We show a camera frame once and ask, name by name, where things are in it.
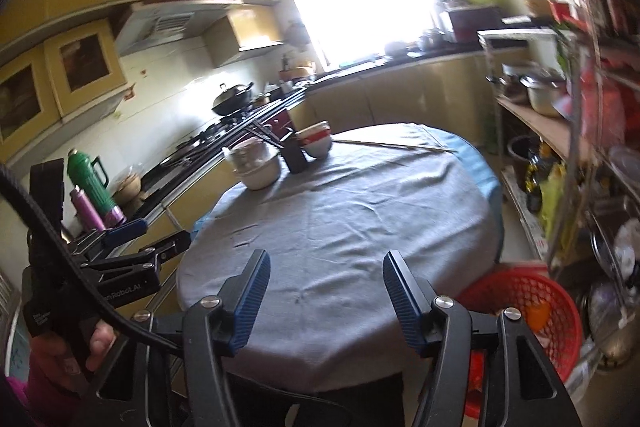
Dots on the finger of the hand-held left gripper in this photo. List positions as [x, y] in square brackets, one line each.
[125, 228]
[170, 247]

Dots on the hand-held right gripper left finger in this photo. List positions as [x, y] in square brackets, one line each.
[250, 302]

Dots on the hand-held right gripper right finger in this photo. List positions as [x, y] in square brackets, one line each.
[405, 302]

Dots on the red plastic basket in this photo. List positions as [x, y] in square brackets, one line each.
[500, 287]

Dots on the orange peel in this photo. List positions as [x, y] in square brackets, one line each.
[538, 314]

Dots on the person's left forearm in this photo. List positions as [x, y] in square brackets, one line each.
[35, 407]

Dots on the person's left hand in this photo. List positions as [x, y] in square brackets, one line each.
[102, 342]

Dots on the purple cup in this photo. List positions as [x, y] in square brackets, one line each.
[115, 217]

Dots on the brown bowl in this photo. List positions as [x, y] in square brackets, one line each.
[127, 189]

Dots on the purple thermos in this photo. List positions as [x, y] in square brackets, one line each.
[87, 212]

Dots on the green thermos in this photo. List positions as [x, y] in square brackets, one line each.
[87, 182]

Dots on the grey tablecloth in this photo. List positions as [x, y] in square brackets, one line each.
[350, 232]

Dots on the black chair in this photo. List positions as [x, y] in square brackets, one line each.
[350, 402]

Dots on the white basin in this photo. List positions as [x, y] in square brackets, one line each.
[262, 177]

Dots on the gas stove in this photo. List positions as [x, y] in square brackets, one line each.
[210, 134]

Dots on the black cup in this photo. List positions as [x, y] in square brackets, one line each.
[296, 157]

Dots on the thin wooden stick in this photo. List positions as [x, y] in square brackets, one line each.
[395, 145]

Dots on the black wok with lid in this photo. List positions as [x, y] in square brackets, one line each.
[231, 101]

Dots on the blue plastic table cover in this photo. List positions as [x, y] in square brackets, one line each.
[480, 162]

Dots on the stack of red-white bowls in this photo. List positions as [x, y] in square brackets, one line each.
[315, 142]

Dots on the oil bottle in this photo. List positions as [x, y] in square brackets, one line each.
[534, 177]

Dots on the yellow plastic bag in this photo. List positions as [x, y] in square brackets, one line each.
[555, 202]

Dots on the black bucket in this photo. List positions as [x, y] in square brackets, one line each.
[520, 153]

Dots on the range hood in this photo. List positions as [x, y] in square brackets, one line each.
[165, 27]

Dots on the metal storage rack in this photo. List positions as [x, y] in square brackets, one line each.
[545, 127]

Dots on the small steel pot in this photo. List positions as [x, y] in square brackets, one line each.
[511, 82]

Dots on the large steel pot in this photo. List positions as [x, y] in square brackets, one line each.
[542, 97]

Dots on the pink plastic bag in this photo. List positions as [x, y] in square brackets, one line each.
[602, 112]

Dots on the microwave oven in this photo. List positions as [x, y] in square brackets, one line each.
[475, 24]

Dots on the large yellow wall cabinet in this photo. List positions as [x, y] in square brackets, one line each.
[85, 62]

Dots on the small yellow wall cabinet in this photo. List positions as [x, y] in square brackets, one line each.
[245, 37]

